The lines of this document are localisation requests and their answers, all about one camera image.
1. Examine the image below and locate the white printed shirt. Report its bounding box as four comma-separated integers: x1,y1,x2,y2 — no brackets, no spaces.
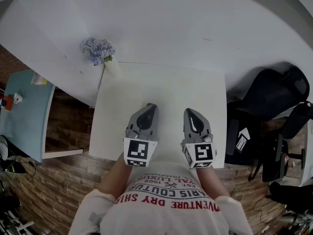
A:
69,162,254,235

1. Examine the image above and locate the white and green packet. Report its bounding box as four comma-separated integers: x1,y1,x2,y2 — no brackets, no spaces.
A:
30,73,47,85

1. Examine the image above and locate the black bag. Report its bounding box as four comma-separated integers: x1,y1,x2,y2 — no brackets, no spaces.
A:
268,181,313,212

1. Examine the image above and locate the white paper tag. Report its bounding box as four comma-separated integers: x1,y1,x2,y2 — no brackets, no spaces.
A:
235,128,251,154

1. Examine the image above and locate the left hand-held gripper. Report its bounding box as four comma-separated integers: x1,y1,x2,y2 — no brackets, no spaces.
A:
123,103,160,168

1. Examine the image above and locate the white vase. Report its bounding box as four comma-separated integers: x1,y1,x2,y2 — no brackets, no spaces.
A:
104,57,122,77

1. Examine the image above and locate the orange box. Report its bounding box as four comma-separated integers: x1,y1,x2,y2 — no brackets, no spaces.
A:
0,95,13,111

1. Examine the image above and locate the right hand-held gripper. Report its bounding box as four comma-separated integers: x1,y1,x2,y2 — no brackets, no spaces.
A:
180,108,218,169

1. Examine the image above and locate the blue artificial flower bunch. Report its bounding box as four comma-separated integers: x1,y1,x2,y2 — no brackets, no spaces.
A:
82,37,115,66

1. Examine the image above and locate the person's left forearm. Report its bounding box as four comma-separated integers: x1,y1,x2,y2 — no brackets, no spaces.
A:
99,153,134,198

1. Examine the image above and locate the white square table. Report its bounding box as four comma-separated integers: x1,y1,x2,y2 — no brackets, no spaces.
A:
88,61,227,169

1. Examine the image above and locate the person's right forearm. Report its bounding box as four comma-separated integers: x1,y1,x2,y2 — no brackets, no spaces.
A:
197,166,230,198

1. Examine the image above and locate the black office chair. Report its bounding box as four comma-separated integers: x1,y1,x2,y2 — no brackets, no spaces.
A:
248,101,313,183
224,66,311,166

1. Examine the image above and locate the white metal stand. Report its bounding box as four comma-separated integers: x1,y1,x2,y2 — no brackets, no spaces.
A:
0,209,35,235

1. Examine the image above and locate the white side desk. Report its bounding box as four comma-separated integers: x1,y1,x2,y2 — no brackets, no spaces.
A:
299,121,313,187

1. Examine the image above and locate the light blue table top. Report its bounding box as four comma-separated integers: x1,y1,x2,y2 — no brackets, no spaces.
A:
0,69,56,163

